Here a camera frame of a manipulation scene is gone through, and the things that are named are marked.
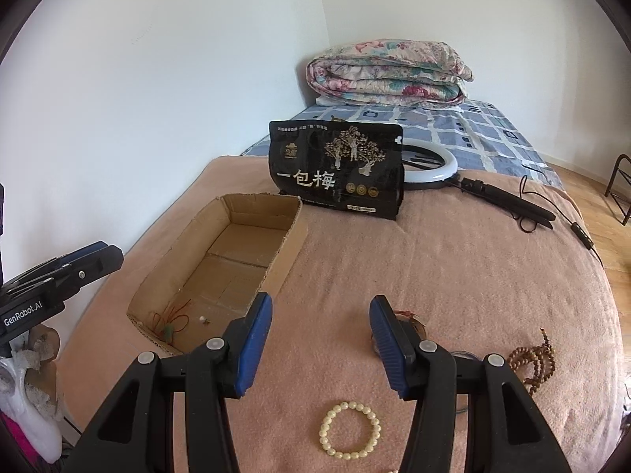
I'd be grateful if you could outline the cream pearl bracelet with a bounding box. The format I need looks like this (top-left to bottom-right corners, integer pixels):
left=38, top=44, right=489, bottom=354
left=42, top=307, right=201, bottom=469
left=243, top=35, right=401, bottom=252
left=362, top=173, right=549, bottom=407
left=319, top=400, right=382, bottom=460

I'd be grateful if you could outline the cardboard box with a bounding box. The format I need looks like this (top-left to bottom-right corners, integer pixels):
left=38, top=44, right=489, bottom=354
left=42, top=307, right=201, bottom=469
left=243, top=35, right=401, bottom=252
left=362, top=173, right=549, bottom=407
left=127, top=194, right=309, bottom=358

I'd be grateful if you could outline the folded floral quilt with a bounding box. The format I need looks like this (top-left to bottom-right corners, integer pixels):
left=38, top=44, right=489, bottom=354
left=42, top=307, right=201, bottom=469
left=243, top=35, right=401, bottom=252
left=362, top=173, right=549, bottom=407
left=306, top=39, right=475, bottom=106

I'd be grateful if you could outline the brown wooden bead necklace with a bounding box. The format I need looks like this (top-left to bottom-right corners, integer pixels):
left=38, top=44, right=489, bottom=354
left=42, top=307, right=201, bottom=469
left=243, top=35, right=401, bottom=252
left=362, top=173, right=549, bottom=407
left=508, top=328, right=557, bottom=396

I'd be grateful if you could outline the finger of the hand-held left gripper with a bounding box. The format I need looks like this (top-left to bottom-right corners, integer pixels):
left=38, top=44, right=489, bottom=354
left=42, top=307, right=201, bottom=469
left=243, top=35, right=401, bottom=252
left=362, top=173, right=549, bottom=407
left=10, top=241, right=110, bottom=284
left=0, top=245, right=124, bottom=306

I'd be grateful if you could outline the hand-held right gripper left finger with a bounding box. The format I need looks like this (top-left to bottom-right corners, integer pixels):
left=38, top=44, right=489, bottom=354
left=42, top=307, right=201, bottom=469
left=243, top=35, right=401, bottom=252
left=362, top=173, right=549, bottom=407
left=62, top=292, right=273, bottom=473

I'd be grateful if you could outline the black snack bag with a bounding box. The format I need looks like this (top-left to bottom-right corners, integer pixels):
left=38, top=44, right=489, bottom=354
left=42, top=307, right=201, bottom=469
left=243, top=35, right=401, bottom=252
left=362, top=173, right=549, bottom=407
left=269, top=119, right=406, bottom=222

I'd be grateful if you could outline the blue checked bedsheet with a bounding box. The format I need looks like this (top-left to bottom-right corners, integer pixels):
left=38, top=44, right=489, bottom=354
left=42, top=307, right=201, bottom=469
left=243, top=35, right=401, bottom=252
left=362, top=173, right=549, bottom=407
left=240, top=99, right=565, bottom=190

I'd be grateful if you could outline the black folded tripod stand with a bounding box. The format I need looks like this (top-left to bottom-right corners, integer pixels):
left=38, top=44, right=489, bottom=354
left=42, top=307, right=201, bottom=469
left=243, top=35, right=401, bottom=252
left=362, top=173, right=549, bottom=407
left=456, top=176, right=557, bottom=230

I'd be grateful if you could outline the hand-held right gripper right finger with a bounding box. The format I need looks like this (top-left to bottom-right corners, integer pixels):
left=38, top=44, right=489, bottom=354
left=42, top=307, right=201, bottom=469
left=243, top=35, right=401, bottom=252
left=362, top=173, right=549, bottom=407
left=370, top=294, right=575, bottom=473

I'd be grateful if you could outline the black metal clothes rack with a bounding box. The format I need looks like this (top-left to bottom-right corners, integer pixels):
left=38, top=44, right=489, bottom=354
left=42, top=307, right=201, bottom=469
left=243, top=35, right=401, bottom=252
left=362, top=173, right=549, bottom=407
left=604, top=154, right=631, bottom=227

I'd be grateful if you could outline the red string pendant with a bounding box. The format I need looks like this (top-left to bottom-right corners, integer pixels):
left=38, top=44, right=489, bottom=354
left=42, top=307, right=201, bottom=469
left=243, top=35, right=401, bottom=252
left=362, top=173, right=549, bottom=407
left=150, top=300, right=190, bottom=341

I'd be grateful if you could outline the brown strap wristwatch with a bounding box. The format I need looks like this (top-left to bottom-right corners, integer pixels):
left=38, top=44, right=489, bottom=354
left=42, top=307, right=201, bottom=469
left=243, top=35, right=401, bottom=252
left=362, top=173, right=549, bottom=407
left=392, top=309, right=428, bottom=350

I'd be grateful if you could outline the black cable with inline switch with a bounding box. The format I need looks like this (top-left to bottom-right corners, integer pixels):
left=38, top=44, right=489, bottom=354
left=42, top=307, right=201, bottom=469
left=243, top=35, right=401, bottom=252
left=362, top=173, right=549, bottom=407
left=517, top=175, right=605, bottom=264

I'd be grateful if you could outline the white ring light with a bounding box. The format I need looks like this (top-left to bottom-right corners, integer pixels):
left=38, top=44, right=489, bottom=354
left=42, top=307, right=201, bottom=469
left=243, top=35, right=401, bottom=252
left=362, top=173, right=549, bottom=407
left=397, top=139, right=459, bottom=189

